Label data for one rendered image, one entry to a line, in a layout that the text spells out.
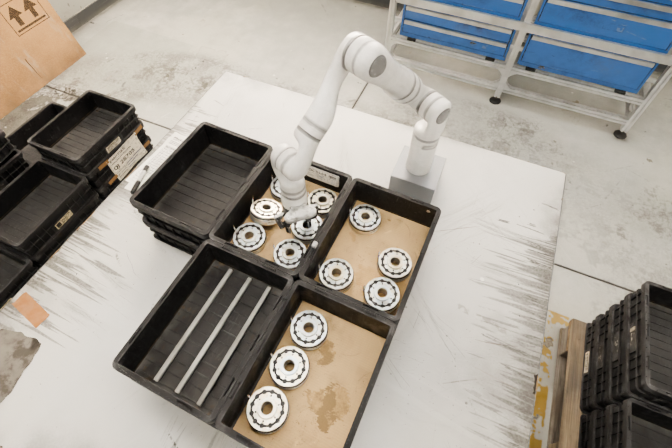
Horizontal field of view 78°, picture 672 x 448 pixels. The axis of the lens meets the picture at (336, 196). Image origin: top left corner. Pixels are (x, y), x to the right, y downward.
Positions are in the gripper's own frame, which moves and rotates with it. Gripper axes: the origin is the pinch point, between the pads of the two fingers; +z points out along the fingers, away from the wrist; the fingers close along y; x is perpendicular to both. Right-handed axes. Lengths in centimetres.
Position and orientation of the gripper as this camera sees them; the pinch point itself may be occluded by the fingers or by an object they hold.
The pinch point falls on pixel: (298, 226)
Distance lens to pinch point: 133.3
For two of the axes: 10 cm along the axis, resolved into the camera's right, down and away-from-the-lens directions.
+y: -9.4, 2.7, -2.0
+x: 3.4, 7.6, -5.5
